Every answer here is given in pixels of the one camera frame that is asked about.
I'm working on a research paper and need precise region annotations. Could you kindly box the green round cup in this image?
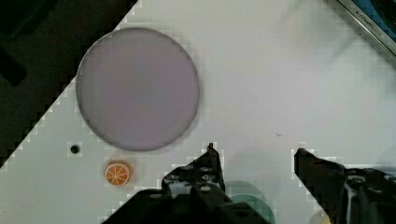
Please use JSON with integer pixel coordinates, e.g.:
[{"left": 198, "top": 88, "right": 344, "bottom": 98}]
[{"left": 231, "top": 193, "right": 276, "bottom": 224}]

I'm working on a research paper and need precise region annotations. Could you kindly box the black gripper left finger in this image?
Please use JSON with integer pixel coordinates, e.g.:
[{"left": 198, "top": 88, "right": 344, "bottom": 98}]
[{"left": 162, "top": 143, "right": 225, "bottom": 198}]

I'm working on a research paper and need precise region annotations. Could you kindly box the orange slice toy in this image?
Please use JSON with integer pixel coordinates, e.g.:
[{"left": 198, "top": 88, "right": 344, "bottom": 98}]
[{"left": 104, "top": 161, "right": 134, "bottom": 187}]

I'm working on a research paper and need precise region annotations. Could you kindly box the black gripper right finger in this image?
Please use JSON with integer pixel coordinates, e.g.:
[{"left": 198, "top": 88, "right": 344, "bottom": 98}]
[{"left": 294, "top": 148, "right": 396, "bottom": 224}]

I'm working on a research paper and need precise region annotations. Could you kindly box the round lilac plate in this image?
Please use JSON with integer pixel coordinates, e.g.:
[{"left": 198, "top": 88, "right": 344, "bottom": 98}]
[{"left": 76, "top": 27, "right": 200, "bottom": 151}]

